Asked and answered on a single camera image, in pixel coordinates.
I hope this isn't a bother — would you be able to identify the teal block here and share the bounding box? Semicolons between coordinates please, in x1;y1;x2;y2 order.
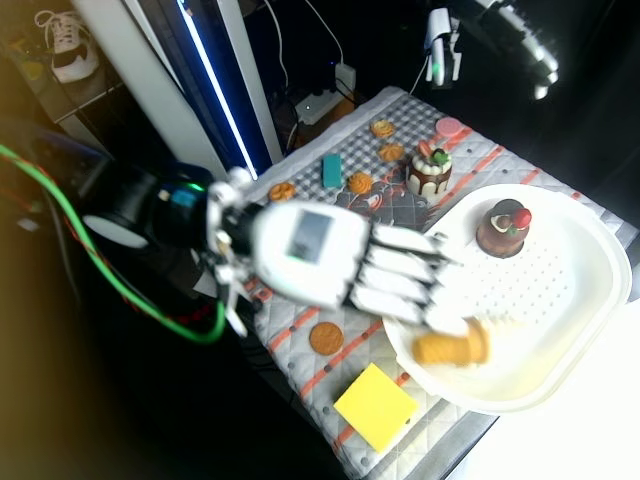
322;153;344;190

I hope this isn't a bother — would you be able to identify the grey quilt with bear print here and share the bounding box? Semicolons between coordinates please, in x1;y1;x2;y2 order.
227;85;626;480

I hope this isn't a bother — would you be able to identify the cream cake with chocolate drip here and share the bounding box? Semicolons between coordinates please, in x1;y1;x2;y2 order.
405;141;454;204

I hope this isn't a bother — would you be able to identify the white column with blue light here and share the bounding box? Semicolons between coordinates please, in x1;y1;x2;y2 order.
69;0;284;181

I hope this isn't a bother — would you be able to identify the round tan biscuit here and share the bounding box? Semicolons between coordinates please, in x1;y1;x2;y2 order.
308;321;346;357

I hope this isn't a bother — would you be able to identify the white power strip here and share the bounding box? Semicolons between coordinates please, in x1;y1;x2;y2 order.
294;89;342;126

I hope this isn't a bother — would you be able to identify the yellow block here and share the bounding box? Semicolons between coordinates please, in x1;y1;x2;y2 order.
333;362;420;455

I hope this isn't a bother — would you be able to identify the white perforated tray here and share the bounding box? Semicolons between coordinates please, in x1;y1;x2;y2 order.
380;183;630;415

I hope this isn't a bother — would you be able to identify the white sneaker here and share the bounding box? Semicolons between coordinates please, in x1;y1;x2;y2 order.
34;9;101;84

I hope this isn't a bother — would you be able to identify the toy ice cream cone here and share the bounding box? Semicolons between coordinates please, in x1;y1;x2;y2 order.
412;312;526;369

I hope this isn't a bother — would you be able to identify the white power adapter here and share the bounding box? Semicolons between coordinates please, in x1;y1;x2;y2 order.
333;62;357;94

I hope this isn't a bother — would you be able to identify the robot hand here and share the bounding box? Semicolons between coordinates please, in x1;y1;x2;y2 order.
249;199;474;339
422;7;457;91

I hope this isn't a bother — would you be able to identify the green cable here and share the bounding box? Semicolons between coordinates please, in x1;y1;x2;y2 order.
0;143;227;345

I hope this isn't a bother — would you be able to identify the chocolate cake with cherry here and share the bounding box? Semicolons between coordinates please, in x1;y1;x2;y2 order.
475;198;533;259

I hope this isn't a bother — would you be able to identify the thin white cable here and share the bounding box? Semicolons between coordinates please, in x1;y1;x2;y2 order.
303;0;347;66
262;0;291;89

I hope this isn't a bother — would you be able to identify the swirl butter cookie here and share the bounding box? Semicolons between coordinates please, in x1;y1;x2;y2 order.
347;172;374;195

